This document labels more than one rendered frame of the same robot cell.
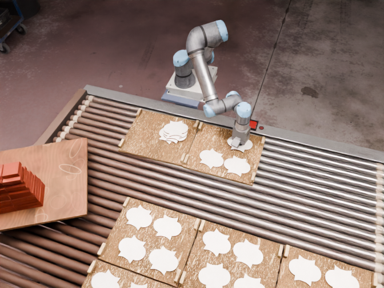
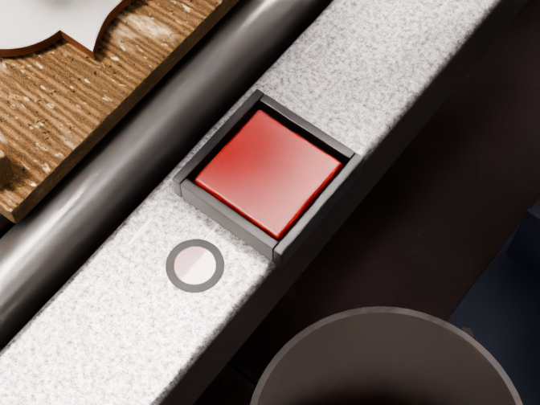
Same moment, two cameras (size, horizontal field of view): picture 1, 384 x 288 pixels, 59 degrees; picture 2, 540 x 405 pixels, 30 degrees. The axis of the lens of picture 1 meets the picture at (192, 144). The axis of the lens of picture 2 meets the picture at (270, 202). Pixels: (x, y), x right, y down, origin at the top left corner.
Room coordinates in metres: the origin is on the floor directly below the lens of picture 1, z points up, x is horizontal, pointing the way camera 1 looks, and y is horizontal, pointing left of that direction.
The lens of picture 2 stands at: (1.50, -0.65, 1.41)
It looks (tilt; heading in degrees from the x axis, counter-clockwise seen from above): 62 degrees down; 105
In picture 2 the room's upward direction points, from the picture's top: 1 degrees clockwise
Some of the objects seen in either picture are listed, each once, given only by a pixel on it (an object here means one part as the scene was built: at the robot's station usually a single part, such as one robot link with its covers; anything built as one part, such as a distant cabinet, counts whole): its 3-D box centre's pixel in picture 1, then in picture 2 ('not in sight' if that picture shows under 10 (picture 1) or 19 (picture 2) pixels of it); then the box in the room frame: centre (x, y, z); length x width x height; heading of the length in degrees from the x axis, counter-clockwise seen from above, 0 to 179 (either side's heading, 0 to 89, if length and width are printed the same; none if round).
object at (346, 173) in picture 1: (216, 141); not in sight; (1.32, -0.15, 0.90); 1.95 x 0.05 x 0.05; 69
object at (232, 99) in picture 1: (232, 102); not in sight; (1.35, -0.24, 1.20); 0.11 x 0.11 x 0.08; 18
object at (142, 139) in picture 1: (160, 136); not in sight; (1.36, 0.19, 0.93); 0.41 x 0.35 x 0.02; 70
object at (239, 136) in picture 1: (239, 135); not in sight; (1.24, -0.27, 1.04); 0.12 x 0.09 x 0.16; 145
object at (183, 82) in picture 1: (184, 76); not in sight; (1.83, 0.03, 0.99); 0.15 x 0.15 x 0.10
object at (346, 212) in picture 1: (204, 173); not in sight; (1.08, -0.06, 0.90); 1.95 x 0.05 x 0.05; 69
